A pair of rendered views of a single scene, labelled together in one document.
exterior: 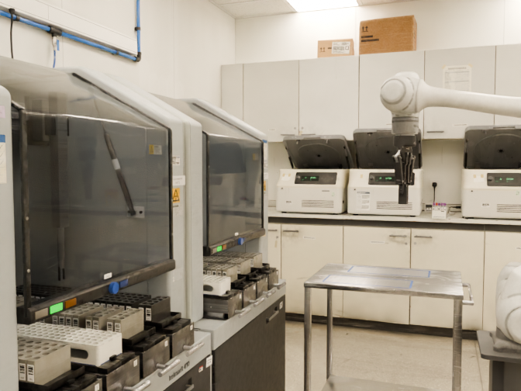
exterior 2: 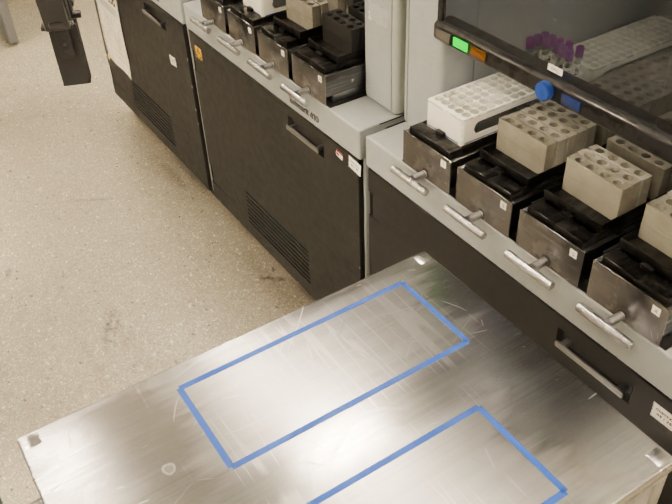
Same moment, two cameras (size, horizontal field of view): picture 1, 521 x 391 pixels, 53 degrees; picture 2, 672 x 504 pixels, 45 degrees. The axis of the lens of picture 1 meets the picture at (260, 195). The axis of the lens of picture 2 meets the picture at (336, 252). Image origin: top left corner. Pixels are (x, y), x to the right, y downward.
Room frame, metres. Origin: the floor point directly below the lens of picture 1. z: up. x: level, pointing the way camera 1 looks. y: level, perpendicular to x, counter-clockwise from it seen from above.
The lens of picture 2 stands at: (2.53, -0.97, 1.56)
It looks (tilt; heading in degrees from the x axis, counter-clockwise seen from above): 39 degrees down; 129
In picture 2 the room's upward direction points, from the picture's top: 3 degrees counter-clockwise
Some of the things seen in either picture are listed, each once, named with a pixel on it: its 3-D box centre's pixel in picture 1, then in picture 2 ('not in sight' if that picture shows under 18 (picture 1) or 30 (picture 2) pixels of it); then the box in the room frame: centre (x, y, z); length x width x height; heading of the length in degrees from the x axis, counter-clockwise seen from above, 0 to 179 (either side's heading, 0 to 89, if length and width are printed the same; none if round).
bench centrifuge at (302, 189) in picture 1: (317, 174); not in sight; (4.45, -0.49, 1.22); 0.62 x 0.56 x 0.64; 159
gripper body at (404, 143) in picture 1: (404, 148); not in sight; (1.79, -0.50, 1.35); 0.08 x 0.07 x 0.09; 138
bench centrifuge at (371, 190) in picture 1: (387, 171); not in sight; (4.25, -1.04, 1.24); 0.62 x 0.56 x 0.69; 161
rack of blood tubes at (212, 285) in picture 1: (190, 285); (505, 100); (1.96, 0.27, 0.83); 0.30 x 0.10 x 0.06; 70
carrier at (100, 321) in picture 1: (108, 322); (328, 4); (1.42, 0.42, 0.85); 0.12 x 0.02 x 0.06; 160
